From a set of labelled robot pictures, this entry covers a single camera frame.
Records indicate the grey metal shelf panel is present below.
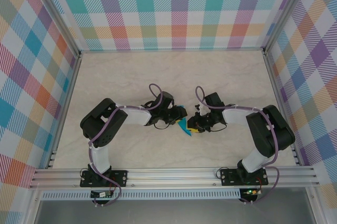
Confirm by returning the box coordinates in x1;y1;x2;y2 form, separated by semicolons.
34;199;316;224

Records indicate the thin black right gripper cable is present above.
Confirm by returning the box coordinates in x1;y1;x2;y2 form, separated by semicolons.
209;123;227;133

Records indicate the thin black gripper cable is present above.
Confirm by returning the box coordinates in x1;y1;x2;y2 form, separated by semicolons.
209;123;227;133
153;118;169;130

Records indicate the thin black left gripper cable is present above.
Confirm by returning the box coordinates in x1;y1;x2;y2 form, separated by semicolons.
153;118;169;130

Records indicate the aluminium mounting rail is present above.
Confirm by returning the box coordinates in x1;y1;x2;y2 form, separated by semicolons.
29;166;321;189

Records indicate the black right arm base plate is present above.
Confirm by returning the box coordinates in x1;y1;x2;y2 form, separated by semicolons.
220;168;269;187

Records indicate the slotted grey cable tray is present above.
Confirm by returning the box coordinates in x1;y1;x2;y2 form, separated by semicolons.
42;188;242;201

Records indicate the aluminium side floor rail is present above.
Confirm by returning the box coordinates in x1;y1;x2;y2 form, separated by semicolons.
263;50;302;167
46;53;83;169

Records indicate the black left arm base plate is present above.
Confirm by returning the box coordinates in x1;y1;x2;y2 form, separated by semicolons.
80;170;128;188

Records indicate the black round cable mount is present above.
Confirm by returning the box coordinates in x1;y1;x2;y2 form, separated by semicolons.
238;195;255;204
91;197;113;208

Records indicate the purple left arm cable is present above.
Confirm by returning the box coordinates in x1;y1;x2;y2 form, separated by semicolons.
88;84;169;208

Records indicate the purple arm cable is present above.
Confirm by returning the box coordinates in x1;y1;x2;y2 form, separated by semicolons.
88;84;169;208
195;86;280;205

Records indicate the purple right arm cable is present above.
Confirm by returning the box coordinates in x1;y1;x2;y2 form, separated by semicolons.
195;86;280;205

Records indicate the aluminium frame post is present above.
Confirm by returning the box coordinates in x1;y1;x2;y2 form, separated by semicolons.
31;0;82;58
263;0;314;54

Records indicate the aluminium frame leg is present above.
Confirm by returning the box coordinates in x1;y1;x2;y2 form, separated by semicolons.
306;187;326;224
25;189;44;224

